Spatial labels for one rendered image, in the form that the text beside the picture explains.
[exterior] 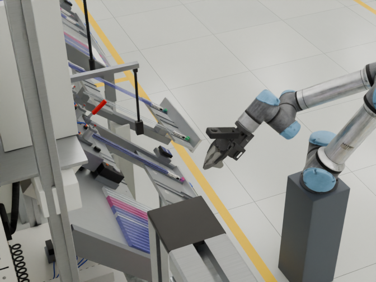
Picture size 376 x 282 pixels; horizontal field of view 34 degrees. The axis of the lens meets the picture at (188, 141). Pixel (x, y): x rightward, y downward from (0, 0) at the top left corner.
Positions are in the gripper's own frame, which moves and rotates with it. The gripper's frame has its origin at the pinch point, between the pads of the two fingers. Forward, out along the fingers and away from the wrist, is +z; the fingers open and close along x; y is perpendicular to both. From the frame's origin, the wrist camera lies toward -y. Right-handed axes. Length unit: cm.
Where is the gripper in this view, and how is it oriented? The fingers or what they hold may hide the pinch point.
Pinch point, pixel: (204, 165)
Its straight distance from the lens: 226.1
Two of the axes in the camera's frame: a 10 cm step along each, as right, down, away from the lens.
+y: 6.6, 3.9, 6.4
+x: -3.9, -5.5, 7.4
